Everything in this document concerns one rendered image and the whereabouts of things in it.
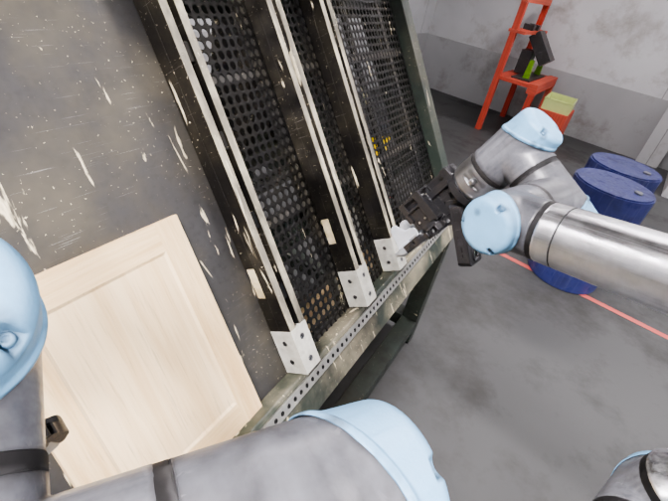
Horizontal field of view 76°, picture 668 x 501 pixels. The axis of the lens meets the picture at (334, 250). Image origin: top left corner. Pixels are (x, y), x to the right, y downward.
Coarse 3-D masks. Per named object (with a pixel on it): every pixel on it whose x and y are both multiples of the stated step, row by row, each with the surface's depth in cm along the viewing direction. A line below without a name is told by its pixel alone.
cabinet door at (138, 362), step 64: (128, 256) 77; (192, 256) 88; (64, 320) 68; (128, 320) 77; (192, 320) 87; (64, 384) 67; (128, 384) 76; (192, 384) 86; (64, 448) 67; (128, 448) 75; (192, 448) 84
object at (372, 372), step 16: (432, 272) 220; (416, 288) 230; (416, 304) 235; (400, 320) 239; (416, 320) 239; (400, 336) 228; (384, 352) 217; (368, 368) 207; (384, 368) 209; (352, 384) 197; (368, 384) 199; (352, 400) 190
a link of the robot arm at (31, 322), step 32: (0, 256) 14; (0, 288) 14; (32, 288) 15; (0, 320) 13; (32, 320) 14; (0, 352) 13; (32, 352) 15; (0, 384) 14; (32, 384) 16; (0, 416) 14; (32, 416) 16; (0, 448) 14
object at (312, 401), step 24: (384, 288) 144; (408, 288) 157; (360, 312) 131; (384, 312) 142; (336, 336) 120; (360, 336) 130; (336, 360) 119; (288, 384) 105; (336, 384) 118; (264, 408) 99; (312, 408) 109; (240, 432) 93
